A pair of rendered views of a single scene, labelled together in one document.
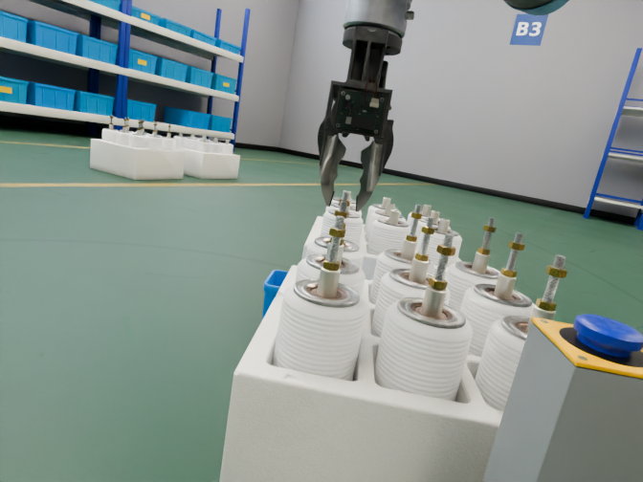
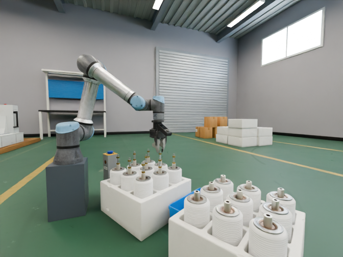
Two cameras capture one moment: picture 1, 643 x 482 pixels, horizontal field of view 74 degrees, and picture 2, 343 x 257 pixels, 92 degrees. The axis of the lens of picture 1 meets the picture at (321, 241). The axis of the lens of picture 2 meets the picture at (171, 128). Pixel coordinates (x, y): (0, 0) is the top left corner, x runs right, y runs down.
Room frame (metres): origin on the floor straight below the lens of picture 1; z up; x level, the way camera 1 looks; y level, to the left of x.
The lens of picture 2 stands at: (1.31, -0.81, 0.56)
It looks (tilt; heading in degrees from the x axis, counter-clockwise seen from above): 4 degrees down; 129
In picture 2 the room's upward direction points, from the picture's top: straight up
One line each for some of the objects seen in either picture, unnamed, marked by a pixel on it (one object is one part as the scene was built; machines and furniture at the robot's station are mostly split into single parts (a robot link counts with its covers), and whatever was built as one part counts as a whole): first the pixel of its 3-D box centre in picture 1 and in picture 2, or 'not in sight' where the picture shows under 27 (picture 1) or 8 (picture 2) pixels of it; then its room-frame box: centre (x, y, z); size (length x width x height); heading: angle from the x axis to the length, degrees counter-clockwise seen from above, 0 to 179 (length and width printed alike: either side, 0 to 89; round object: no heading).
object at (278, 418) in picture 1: (392, 383); (146, 194); (0.57, -0.14, 0.09); 0.39 x 0.39 x 0.18; 87
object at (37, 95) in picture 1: (42, 95); not in sight; (4.38, 3.00, 0.36); 0.50 x 0.38 x 0.21; 61
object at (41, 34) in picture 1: (44, 38); not in sight; (4.38, 2.99, 0.90); 0.50 x 0.38 x 0.21; 58
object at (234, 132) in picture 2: not in sight; (242, 132); (0.28, 2.78, 0.27); 0.39 x 0.39 x 0.18; 61
